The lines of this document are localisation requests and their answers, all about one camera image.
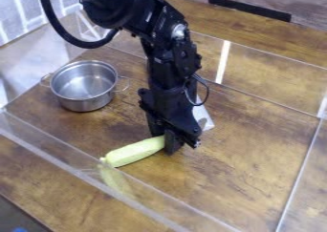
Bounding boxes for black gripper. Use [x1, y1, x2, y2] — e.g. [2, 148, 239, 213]
[138, 84, 203, 155]

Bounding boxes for spoon with yellow handle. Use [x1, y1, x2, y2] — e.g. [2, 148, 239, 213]
[100, 136, 165, 167]

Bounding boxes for toy cleaver knife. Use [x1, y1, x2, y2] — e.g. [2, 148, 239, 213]
[193, 106, 215, 131]

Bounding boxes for small steel pot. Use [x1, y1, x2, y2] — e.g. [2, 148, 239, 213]
[41, 60, 130, 113]

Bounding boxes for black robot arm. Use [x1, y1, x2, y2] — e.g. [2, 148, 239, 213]
[82, 0, 203, 154]

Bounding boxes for clear acrylic table barrier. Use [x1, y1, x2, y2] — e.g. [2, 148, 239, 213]
[0, 10, 327, 232]

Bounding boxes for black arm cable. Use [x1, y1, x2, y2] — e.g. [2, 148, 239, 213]
[38, 0, 121, 50]

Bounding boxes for black wall strip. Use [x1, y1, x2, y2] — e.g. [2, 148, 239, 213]
[208, 0, 291, 22]

